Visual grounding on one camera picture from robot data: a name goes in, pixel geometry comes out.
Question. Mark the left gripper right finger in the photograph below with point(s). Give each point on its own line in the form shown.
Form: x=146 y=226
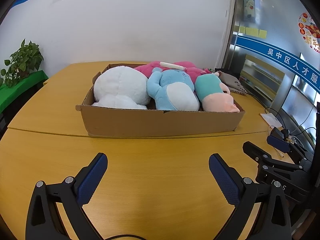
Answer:
x=273 y=218

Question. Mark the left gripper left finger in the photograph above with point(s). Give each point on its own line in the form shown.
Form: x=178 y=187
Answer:
x=44 y=220

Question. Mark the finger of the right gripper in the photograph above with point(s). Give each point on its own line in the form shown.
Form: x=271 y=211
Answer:
x=262 y=157
x=295 y=151

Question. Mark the teal pink plush toy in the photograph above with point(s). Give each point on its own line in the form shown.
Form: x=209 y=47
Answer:
x=214 y=95

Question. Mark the white panda plush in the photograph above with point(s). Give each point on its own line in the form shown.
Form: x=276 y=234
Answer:
x=121 y=87

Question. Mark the blue bear plush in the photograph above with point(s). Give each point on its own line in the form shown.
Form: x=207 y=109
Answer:
x=172 y=90

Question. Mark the cream phone case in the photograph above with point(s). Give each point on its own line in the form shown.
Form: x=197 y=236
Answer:
x=171 y=66

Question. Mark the grey canvas tote bag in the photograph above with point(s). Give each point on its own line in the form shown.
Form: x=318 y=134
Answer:
x=231 y=82

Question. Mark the cardboard box tray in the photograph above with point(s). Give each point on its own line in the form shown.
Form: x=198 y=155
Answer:
x=139 y=123

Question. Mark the pink plush bear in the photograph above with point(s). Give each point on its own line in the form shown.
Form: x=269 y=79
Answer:
x=186 y=66

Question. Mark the yellow sticky notes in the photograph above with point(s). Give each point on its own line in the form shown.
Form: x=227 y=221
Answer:
x=253 y=32

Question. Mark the green table cloth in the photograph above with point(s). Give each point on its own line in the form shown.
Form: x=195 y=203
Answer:
x=9 y=94

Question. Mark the new year window decal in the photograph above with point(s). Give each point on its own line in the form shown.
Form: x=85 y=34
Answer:
x=309 y=31

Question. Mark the green potted plant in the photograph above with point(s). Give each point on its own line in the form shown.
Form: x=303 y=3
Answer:
x=21 y=63

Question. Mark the cartoon sheep poster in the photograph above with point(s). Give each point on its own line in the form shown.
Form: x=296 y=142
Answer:
x=250 y=9

